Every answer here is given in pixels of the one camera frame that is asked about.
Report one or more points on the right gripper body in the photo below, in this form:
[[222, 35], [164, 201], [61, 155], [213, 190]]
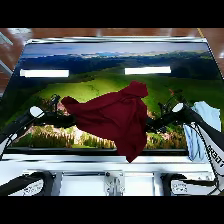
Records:
[[154, 123]]

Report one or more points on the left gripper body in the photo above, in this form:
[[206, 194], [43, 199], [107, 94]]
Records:
[[65, 120]]

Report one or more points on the dark red shirt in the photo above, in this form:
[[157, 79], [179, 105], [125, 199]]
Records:
[[113, 116]]

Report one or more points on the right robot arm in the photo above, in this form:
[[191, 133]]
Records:
[[203, 128]]

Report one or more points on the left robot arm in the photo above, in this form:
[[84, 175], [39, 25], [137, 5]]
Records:
[[20, 122]]

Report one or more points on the light blue garment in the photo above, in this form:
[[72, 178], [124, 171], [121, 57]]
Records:
[[193, 143]]

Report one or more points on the pale grey-green garment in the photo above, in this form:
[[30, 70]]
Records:
[[208, 113]]

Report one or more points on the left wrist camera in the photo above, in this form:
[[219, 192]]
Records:
[[55, 102]]

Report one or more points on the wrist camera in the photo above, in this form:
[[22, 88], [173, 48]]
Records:
[[166, 106], [55, 102]]

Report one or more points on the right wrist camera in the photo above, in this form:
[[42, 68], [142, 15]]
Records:
[[166, 106]]

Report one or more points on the silver frame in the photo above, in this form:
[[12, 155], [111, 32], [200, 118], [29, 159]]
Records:
[[100, 166]]

